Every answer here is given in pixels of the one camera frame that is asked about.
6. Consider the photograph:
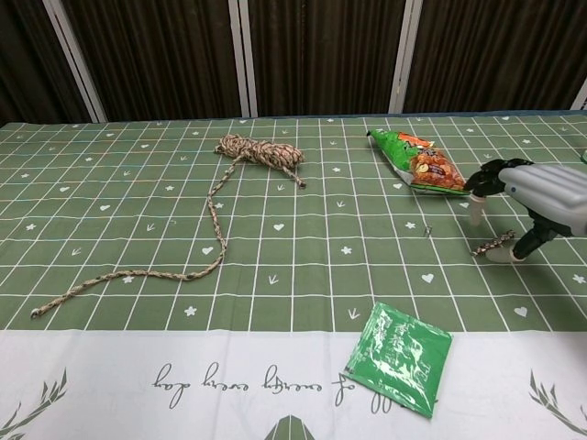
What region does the white partition frame post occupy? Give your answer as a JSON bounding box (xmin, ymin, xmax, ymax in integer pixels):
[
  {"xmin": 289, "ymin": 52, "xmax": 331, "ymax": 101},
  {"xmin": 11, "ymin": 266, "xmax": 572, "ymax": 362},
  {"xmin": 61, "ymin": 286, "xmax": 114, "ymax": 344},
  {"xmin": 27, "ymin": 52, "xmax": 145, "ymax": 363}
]
[
  {"xmin": 386, "ymin": 0, "xmax": 424, "ymax": 115},
  {"xmin": 570, "ymin": 76, "xmax": 587, "ymax": 112},
  {"xmin": 227, "ymin": 0, "xmax": 261, "ymax": 119},
  {"xmin": 47, "ymin": 0, "xmax": 110, "ymax": 124}
]

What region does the green grid deer tablecloth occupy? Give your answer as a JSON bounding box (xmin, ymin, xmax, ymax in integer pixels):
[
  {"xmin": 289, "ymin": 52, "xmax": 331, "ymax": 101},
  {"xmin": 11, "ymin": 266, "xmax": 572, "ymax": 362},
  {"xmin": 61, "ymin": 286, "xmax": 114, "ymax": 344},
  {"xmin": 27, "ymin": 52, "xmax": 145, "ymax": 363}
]
[{"xmin": 0, "ymin": 108, "xmax": 587, "ymax": 440}]

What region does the beige braided rope bundle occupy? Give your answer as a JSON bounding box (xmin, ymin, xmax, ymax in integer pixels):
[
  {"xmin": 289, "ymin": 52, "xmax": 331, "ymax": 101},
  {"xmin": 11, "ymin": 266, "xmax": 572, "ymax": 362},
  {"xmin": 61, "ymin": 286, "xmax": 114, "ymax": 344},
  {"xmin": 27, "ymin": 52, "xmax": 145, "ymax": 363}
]
[{"xmin": 29, "ymin": 134, "xmax": 308, "ymax": 321}]

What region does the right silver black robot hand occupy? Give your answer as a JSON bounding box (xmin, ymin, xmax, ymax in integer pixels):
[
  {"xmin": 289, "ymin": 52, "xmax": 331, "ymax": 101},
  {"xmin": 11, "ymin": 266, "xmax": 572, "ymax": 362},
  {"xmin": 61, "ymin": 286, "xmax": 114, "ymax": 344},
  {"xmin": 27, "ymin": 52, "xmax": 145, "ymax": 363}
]
[{"xmin": 462, "ymin": 158, "xmax": 587, "ymax": 265}]

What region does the green foil sachet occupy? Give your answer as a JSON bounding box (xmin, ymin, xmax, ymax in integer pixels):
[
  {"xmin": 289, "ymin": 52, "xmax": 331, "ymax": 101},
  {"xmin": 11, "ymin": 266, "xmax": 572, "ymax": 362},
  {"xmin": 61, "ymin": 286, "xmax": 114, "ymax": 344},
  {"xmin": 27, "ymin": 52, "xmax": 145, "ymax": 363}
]
[{"xmin": 342, "ymin": 301, "xmax": 454, "ymax": 420}]

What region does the green orange snack bag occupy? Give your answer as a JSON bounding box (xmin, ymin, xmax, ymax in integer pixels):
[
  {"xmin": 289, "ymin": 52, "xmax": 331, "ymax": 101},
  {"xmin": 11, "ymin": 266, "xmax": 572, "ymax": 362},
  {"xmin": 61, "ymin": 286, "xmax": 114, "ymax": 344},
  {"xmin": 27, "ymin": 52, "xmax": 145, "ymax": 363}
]
[{"xmin": 365, "ymin": 127, "xmax": 472, "ymax": 198}]

